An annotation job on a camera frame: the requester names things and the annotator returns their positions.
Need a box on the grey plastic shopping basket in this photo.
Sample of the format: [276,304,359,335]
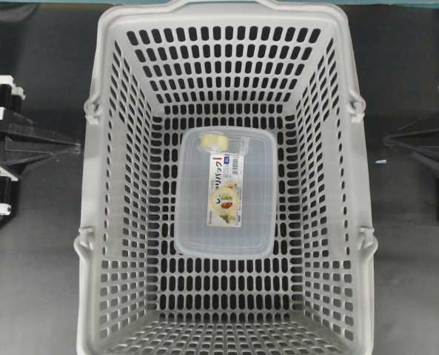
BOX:
[74,1,378,354]

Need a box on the cellophane tape roll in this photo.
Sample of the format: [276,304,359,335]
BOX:
[199,133,249,155]

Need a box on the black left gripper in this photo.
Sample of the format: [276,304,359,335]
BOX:
[0,75,81,215]

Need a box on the clear plastic food container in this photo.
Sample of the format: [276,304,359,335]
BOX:
[174,126,278,260]

